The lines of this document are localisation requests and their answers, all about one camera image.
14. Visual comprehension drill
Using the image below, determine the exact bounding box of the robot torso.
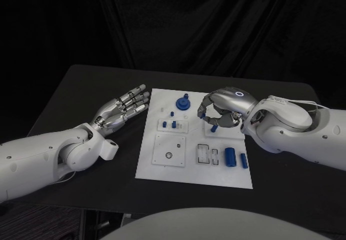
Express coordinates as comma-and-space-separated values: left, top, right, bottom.
98, 207, 335, 240

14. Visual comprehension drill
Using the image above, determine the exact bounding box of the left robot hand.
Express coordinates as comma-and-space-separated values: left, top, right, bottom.
92, 84, 151, 130

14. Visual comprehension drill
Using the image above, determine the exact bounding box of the white task board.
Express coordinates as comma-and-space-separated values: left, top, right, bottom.
134, 88, 253, 190

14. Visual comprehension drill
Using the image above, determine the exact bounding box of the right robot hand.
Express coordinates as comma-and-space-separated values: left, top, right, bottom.
196, 86, 259, 129

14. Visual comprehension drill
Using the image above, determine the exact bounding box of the white cable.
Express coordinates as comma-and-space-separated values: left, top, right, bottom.
48, 170, 77, 185
285, 99, 331, 110

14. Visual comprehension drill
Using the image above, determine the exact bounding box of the large blue cylinder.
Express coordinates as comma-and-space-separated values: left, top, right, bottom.
223, 147, 237, 167

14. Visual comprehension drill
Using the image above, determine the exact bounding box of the blue gear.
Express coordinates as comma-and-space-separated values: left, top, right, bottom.
174, 93, 191, 111

